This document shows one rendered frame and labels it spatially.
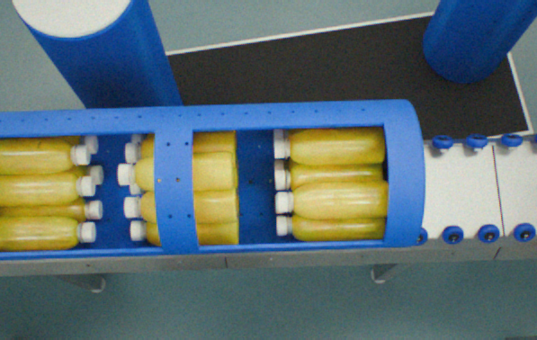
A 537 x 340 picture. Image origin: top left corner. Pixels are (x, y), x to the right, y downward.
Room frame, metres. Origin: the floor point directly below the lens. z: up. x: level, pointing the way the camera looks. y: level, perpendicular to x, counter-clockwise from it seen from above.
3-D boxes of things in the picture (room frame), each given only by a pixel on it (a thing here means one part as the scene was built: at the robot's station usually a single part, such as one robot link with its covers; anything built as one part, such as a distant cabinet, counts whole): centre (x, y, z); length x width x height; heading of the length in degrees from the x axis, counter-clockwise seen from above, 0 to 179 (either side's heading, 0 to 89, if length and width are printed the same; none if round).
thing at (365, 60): (0.88, -0.14, 0.07); 1.50 x 0.52 x 0.15; 99
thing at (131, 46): (0.80, 0.43, 0.59); 0.28 x 0.28 x 0.88
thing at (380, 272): (0.28, -0.39, 0.31); 0.06 x 0.06 x 0.63; 2
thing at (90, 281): (0.24, 0.59, 0.31); 0.06 x 0.06 x 0.63; 2
